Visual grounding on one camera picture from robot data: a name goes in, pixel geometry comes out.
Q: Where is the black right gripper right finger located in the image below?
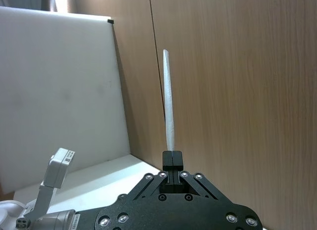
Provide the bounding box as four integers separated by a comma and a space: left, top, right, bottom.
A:
172, 150, 233, 204

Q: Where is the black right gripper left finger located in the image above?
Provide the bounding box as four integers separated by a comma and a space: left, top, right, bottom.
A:
128, 150, 173, 200

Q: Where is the thin white plastic piece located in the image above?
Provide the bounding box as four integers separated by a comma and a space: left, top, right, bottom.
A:
161, 49, 176, 151

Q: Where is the white foam board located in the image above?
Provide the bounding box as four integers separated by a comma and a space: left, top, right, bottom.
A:
0, 5, 131, 196

